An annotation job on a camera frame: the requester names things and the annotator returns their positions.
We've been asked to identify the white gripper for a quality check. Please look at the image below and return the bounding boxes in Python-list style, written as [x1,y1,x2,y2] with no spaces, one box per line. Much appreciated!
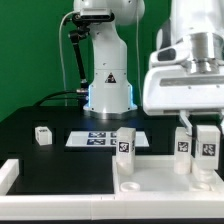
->
[143,36,224,136]

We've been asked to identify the white square tabletop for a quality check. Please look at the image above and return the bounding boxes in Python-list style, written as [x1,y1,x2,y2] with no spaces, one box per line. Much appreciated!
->
[112,155,224,193]

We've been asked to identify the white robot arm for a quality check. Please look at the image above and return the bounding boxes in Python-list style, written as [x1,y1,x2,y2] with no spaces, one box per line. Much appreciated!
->
[72,0,224,134]

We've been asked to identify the white U-shaped obstacle fence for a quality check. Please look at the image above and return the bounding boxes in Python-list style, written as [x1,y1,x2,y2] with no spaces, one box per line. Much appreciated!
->
[0,159,224,221]

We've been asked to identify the white marker base plate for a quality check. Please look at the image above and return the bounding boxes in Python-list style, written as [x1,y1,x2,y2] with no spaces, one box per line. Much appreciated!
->
[65,130,150,148]

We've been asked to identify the camera on black mount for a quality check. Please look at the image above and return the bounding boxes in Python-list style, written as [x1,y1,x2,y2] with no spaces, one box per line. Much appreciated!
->
[68,8,115,89]

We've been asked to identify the black cables at base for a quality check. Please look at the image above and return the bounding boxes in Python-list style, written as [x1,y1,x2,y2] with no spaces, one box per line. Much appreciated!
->
[33,87,89,108]

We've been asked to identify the white cable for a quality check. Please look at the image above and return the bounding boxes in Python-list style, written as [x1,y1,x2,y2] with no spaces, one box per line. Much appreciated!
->
[58,11,75,107]

